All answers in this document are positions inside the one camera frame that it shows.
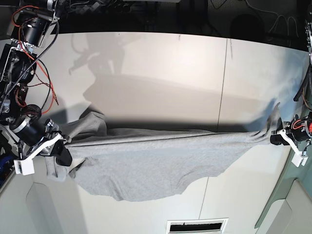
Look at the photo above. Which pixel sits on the black round floor object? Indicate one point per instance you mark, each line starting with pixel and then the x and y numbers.
pixel 247 27

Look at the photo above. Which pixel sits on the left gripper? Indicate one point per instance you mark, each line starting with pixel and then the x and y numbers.
pixel 298 129

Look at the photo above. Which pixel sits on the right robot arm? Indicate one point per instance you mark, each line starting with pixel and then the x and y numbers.
pixel 18 63

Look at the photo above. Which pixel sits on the grey t-shirt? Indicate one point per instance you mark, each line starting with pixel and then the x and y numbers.
pixel 141 164

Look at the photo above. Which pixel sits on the blue and black clutter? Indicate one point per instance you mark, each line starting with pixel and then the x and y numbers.
pixel 6 159

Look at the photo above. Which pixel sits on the white slotted vent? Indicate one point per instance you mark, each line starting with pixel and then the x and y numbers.
pixel 201 226

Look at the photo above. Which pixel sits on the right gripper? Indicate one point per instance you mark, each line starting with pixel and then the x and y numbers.
pixel 33 133

